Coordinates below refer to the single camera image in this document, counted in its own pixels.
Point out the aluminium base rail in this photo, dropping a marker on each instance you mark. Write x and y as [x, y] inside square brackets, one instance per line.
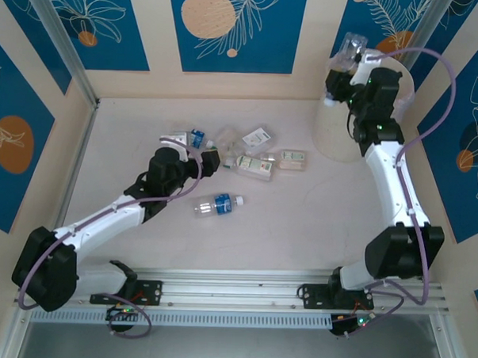
[226, 289]

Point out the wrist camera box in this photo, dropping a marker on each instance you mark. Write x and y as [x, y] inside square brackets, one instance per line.
[173, 138]
[362, 71]

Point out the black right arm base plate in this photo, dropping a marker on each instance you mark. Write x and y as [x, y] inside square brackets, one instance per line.
[313, 295]

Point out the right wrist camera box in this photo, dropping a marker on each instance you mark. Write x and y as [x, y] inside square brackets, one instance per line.
[362, 71]

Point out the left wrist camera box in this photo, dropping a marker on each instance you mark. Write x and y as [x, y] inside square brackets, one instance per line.
[173, 138]

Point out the aluminium frame post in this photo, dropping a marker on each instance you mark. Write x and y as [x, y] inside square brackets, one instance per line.
[68, 52]
[423, 32]

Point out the clear bottle blue label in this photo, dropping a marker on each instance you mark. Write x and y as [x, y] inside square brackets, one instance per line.
[222, 204]
[197, 138]

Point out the clear bottle green table label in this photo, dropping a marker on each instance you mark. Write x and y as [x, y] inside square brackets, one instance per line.
[255, 166]

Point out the aluminium side rail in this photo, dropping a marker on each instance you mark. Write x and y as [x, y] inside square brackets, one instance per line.
[79, 152]

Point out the clear bottle green neck band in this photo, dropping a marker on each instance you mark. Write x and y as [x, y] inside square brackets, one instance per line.
[228, 135]

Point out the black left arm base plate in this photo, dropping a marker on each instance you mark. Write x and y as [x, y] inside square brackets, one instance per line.
[150, 292]

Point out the beige bottle green white label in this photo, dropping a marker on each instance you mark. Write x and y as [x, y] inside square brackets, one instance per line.
[293, 161]

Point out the white ribbed bin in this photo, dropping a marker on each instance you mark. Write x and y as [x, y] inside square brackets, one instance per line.
[336, 139]

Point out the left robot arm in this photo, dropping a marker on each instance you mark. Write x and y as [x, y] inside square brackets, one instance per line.
[110, 221]

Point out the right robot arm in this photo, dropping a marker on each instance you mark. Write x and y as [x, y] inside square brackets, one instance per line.
[393, 185]

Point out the clear bottle orange print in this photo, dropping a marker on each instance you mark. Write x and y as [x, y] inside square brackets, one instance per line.
[258, 138]

